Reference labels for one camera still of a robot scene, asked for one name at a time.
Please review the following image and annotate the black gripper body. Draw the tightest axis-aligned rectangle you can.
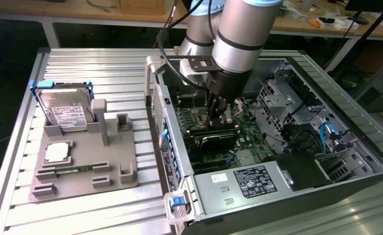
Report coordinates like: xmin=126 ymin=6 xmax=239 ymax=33
xmin=206 ymin=69 xmax=254 ymax=103

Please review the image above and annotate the green GPU with black cooler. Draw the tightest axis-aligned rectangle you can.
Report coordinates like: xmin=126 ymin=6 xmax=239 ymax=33
xmin=182 ymin=128 xmax=239 ymax=154

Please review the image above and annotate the CPU socket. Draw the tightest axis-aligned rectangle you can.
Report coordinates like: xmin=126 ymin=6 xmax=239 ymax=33
xmin=191 ymin=107 xmax=212 ymax=128

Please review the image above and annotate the metal socket cover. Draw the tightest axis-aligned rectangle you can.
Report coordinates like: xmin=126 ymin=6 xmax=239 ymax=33
xmin=232 ymin=97 xmax=246 ymax=116

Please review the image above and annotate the green motherboard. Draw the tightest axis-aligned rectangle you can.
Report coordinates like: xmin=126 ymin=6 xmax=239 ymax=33
xmin=174 ymin=94 xmax=278 ymax=172

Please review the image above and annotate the silver disk bay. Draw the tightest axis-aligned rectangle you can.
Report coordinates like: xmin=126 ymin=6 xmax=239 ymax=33
xmin=256 ymin=62 xmax=314 ymax=128

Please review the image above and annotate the silver chipset heatsink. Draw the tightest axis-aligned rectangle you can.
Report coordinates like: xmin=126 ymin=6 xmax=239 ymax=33
xmin=235 ymin=149 xmax=260 ymax=165

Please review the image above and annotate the long black expansion slot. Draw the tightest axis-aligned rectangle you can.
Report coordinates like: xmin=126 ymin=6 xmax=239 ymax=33
xmin=194 ymin=159 xmax=234 ymax=172

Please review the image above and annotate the wooden desk with white legs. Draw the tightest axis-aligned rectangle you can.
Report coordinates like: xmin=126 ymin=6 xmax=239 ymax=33
xmin=270 ymin=0 xmax=383 ymax=71
xmin=0 ymin=0 xmax=192 ymax=48

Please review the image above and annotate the black plastic shroud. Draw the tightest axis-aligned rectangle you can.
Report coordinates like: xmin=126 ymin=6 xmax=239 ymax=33
xmin=264 ymin=153 xmax=335 ymax=192

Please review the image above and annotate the grey power supply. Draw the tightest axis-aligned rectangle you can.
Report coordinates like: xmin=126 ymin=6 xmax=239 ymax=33
xmin=188 ymin=163 xmax=295 ymax=216

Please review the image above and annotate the white and orange device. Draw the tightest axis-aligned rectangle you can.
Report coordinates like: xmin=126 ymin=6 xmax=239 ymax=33
xmin=309 ymin=16 xmax=349 ymax=31

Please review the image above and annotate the black and grey PC case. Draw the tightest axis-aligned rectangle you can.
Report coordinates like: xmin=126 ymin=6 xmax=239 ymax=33
xmin=144 ymin=55 xmax=383 ymax=235

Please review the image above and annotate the grey parts rack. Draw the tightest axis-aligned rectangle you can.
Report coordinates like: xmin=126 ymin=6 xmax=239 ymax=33
xmin=28 ymin=98 xmax=140 ymax=204

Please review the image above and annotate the black stand pole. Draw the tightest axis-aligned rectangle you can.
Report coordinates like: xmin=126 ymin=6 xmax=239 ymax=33
xmin=322 ymin=7 xmax=383 ymax=71

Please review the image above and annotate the hard disk with blue caddy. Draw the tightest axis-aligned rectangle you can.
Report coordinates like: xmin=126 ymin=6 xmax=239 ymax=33
xmin=30 ymin=79 xmax=96 ymax=133

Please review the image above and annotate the grey metal stand leg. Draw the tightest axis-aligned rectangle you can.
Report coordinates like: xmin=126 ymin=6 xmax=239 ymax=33
xmin=353 ymin=48 xmax=383 ymax=101

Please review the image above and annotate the black box under desk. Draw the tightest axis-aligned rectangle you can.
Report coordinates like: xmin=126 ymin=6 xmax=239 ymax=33
xmin=358 ymin=78 xmax=383 ymax=113

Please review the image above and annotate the green RAM stick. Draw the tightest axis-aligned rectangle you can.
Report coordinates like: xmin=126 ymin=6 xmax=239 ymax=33
xmin=54 ymin=165 xmax=96 ymax=173

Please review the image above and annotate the silver CPU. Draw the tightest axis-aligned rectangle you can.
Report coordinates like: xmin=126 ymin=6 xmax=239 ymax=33
xmin=44 ymin=143 xmax=72 ymax=164

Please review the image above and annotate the black monitor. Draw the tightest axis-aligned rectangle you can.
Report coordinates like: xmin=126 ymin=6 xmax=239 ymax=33
xmin=345 ymin=0 xmax=383 ymax=25

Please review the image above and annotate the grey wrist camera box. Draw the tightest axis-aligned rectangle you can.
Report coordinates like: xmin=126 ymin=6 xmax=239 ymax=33
xmin=178 ymin=56 xmax=224 ymax=87

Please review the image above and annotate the blue slot bracket retainer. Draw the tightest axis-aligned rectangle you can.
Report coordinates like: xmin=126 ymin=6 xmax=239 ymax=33
xmin=160 ymin=117 xmax=183 ymax=181

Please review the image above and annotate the black wire bundle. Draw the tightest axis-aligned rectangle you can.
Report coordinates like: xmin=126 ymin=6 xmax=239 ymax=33
xmin=282 ymin=123 xmax=326 ymax=157

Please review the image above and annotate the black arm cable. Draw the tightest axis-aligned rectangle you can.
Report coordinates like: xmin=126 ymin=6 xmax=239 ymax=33
xmin=152 ymin=0 xmax=212 ymax=90

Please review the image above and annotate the blue wire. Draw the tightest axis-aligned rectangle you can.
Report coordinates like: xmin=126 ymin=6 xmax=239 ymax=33
xmin=319 ymin=121 xmax=342 ymax=155

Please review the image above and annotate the blue case handle latch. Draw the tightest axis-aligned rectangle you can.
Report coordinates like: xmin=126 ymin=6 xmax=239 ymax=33
xmin=168 ymin=196 xmax=186 ymax=208

